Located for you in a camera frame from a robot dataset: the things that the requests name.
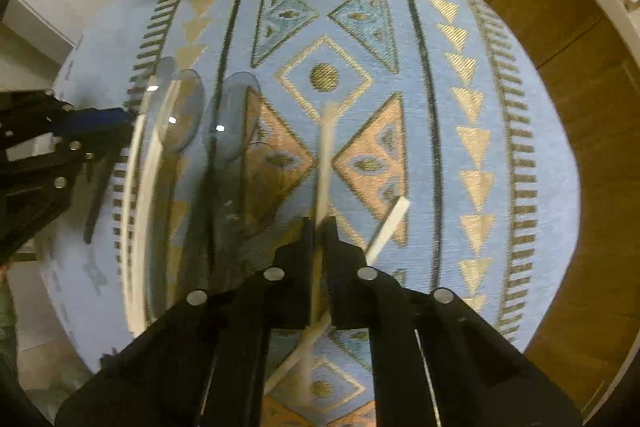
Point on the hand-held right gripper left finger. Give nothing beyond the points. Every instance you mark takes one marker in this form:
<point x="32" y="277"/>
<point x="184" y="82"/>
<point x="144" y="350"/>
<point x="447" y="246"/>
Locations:
<point x="299" y="257"/>

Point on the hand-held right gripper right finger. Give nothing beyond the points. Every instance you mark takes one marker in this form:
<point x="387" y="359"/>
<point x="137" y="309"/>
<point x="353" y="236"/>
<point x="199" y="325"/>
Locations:
<point x="341" y="277"/>

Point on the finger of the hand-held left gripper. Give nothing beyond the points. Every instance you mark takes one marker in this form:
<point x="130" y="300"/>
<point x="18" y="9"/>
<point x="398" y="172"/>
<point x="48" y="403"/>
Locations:
<point x="100" y="119"/>
<point x="97" y="187"/>

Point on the clear grey plastic spoon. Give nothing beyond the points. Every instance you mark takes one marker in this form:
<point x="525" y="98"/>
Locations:
<point x="180" y="112"/>
<point x="235" y="117"/>

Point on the blue patterned table mat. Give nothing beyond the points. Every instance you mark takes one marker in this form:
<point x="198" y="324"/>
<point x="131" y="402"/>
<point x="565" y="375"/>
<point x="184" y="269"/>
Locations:
<point x="450" y="132"/>

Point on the white chopstick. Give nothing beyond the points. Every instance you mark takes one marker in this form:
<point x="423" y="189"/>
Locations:
<point x="390" y="227"/>
<point x="327" y="147"/>
<point x="135" y="207"/>

